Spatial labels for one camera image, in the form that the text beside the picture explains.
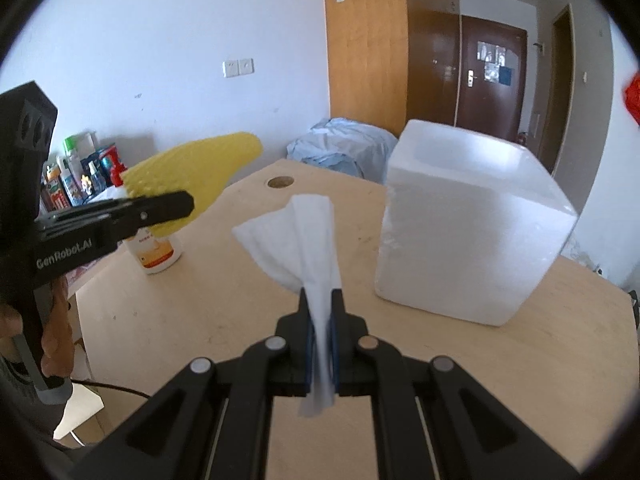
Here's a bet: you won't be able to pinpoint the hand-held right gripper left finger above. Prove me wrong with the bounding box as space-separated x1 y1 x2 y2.
87 287 317 480

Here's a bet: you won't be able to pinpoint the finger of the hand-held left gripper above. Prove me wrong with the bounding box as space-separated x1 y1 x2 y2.
100 190 195 241

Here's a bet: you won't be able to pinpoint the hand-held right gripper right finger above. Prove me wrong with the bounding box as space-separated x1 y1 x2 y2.
330 287 583 480

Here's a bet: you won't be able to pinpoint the yellow dish cloth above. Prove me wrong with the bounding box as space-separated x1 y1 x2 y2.
121 132 264 237

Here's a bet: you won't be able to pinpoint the white tissue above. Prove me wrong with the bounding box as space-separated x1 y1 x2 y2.
232 195 343 418

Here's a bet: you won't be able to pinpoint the white foam box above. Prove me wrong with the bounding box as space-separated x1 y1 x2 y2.
375 119 580 327

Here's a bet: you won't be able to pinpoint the person's left hand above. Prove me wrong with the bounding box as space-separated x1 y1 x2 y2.
0 275 77 380

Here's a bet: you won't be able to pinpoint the cluster of toiletry bottles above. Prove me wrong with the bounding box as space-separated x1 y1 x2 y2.
40 132 123 211

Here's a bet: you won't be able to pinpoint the white pump bottle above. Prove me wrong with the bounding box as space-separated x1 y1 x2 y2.
109 157 183 275

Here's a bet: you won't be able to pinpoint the person's grey shirt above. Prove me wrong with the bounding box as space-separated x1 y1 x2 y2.
0 350 61 461

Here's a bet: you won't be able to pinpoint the wooden wardrobe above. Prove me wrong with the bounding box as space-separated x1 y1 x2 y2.
322 0 463 136

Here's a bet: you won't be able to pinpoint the dark brown door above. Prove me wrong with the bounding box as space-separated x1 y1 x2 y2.
460 14 528 143

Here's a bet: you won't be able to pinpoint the blue and white door notice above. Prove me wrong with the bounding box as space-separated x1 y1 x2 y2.
482 62 513 86

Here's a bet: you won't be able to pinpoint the wooden side doorway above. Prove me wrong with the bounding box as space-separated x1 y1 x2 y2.
542 4 576 176

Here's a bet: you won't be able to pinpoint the silver paper on door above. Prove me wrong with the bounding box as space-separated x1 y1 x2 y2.
476 41 506 63

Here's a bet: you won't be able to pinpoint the red hanging bags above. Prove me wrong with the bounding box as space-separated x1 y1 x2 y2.
623 71 640 126

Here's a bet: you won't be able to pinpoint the white double wall socket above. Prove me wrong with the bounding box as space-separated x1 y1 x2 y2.
222 57 254 78

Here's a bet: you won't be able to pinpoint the black cable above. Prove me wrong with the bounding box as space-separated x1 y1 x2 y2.
72 379 152 401

